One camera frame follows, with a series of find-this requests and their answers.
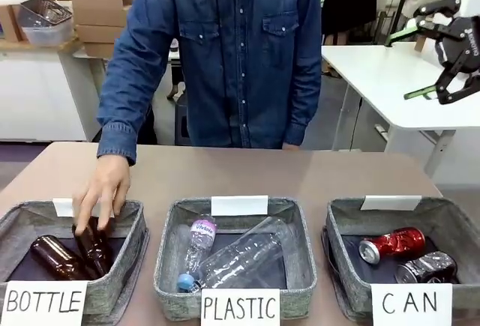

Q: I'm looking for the clear plastic storage bin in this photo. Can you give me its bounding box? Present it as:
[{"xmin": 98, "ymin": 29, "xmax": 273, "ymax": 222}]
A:
[{"xmin": 17, "ymin": 0, "xmax": 74, "ymax": 47}]

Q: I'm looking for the white paper sign BOTTLE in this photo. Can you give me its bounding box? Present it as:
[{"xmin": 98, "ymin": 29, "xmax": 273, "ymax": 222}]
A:
[{"xmin": 1, "ymin": 280, "xmax": 89, "ymax": 326}]

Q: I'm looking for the flat cardboard box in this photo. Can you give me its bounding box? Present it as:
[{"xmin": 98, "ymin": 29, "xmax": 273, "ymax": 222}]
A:
[
  {"xmin": 81, "ymin": 40, "xmax": 116, "ymax": 59},
  {"xmin": 75, "ymin": 24, "xmax": 128, "ymax": 44}
]

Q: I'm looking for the white paper sign PLASTIC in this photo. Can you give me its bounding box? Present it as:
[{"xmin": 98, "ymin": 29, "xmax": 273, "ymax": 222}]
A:
[{"xmin": 200, "ymin": 288, "xmax": 282, "ymax": 326}]

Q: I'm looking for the person's right hand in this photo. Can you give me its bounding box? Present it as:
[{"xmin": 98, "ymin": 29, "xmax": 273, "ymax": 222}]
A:
[{"xmin": 71, "ymin": 153, "xmax": 132, "ymax": 236}]

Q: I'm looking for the crushed red can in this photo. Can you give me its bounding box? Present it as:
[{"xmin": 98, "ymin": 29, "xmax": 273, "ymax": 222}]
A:
[{"xmin": 358, "ymin": 226, "xmax": 427, "ymax": 265}]

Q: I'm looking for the crushed black can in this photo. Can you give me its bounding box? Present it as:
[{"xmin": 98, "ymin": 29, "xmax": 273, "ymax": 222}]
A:
[{"xmin": 394, "ymin": 251, "xmax": 459, "ymax": 285}]

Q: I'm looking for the brown glass bottle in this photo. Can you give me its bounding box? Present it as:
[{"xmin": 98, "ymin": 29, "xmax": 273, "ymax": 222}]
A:
[
  {"xmin": 72, "ymin": 216, "xmax": 114, "ymax": 279},
  {"xmin": 29, "ymin": 235, "xmax": 95, "ymax": 282}
]

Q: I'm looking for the grey fabric basket plastic label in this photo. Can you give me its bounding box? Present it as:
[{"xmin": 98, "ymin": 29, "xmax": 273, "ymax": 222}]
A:
[{"xmin": 153, "ymin": 196, "xmax": 318, "ymax": 322}]

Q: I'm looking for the person's right forearm denim sleeve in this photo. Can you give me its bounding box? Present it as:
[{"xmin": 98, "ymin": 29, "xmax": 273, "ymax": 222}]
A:
[{"xmin": 96, "ymin": 78, "xmax": 155, "ymax": 166}]

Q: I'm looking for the white background table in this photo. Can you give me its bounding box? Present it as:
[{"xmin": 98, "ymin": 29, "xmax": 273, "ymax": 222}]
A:
[{"xmin": 73, "ymin": 47, "xmax": 113, "ymax": 79}]

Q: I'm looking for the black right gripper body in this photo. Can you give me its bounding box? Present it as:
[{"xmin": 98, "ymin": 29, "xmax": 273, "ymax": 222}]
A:
[{"xmin": 435, "ymin": 14, "xmax": 480, "ymax": 75}]

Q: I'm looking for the clear plastic bottle blue cap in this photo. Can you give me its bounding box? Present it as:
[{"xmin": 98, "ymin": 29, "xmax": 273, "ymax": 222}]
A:
[{"xmin": 177, "ymin": 216, "xmax": 290, "ymax": 292}]

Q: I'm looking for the large white desk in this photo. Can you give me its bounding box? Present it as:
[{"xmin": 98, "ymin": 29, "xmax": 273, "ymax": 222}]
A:
[{"xmin": 320, "ymin": 42, "xmax": 480, "ymax": 178}]

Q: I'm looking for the person in denim shirt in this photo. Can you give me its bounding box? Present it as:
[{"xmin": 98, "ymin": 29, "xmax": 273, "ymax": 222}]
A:
[{"xmin": 112, "ymin": 0, "xmax": 324, "ymax": 150}]

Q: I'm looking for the clear plastic bottle purple label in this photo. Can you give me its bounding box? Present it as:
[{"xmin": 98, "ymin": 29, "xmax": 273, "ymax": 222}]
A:
[{"xmin": 182, "ymin": 212, "xmax": 219, "ymax": 271}]

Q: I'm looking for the grey fabric basket can label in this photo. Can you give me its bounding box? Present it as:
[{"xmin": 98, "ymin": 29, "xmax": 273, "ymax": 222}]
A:
[{"xmin": 321, "ymin": 196, "xmax": 480, "ymax": 322}]

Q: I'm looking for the small cardboard box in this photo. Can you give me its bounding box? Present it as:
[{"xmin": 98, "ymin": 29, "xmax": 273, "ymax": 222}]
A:
[{"xmin": 0, "ymin": 3, "xmax": 24, "ymax": 43}]

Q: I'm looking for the blank white card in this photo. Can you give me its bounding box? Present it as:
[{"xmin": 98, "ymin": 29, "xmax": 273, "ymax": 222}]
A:
[
  {"xmin": 52, "ymin": 197, "xmax": 115, "ymax": 219},
  {"xmin": 211, "ymin": 195, "xmax": 270, "ymax": 217},
  {"xmin": 360, "ymin": 195, "xmax": 423, "ymax": 212}
]

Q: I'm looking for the wooden top side table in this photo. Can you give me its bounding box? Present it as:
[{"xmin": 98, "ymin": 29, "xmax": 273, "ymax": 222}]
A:
[{"xmin": 0, "ymin": 37, "xmax": 84, "ymax": 79}]

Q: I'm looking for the person's left forearm denim sleeve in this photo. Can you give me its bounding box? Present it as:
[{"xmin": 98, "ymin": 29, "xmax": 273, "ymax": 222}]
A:
[{"xmin": 283, "ymin": 74, "xmax": 323, "ymax": 147}]

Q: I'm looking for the grey fabric basket bottle label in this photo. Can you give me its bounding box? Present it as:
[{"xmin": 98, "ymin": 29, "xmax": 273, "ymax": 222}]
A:
[{"xmin": 0, "ymin": 199, "xmax": 151, "ymax": 326}]

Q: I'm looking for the open cardboard box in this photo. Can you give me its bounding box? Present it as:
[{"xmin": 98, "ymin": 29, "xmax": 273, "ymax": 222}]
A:
[{"xmin": 69, "ymin": 0, "xmax": 137, "ymax": 28}]

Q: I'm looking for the white paper sign CAN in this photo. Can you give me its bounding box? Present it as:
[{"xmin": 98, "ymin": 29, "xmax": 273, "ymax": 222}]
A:
[{"xmin": 371, "ymin": 283, "xmax": 454, "ymax": 326}]

